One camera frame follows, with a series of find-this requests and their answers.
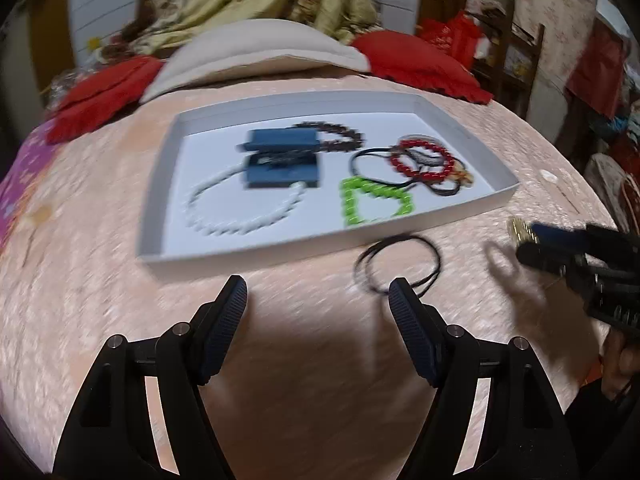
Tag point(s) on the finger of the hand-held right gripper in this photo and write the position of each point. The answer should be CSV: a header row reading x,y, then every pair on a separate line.
x,y
560,235
545,256

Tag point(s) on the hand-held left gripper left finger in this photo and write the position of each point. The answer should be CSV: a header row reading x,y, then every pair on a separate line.
x,y
227,325

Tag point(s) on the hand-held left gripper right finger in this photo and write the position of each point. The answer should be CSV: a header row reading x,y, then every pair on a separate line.
x,y
407,325

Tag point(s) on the white shallow tray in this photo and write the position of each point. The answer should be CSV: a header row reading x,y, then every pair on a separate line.
x,y
325,220

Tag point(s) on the blue jewelry box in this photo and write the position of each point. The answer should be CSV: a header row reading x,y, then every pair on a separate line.
x,y
280,172

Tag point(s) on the person's right hand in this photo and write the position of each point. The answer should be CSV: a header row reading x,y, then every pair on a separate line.
x,y
617,365

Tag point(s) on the pile of clothes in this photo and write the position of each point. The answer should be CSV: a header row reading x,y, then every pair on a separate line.
x,y
615,170

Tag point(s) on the hanging red cloth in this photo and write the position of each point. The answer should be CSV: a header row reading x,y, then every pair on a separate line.
x,y
597,75

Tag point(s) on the red plastic bag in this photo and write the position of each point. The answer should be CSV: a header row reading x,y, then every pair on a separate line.
x,y
450,40

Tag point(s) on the red frilled cushion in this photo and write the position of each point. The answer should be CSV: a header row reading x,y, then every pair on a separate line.
x,y
415,62
105,95

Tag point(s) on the white box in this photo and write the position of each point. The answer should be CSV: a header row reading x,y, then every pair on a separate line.
x,y
614,15

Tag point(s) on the purple patterned cloth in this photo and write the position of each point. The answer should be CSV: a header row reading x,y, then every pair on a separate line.
x,y
22,180

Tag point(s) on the beige pillow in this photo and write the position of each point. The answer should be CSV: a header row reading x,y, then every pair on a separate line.
x,y
260,47

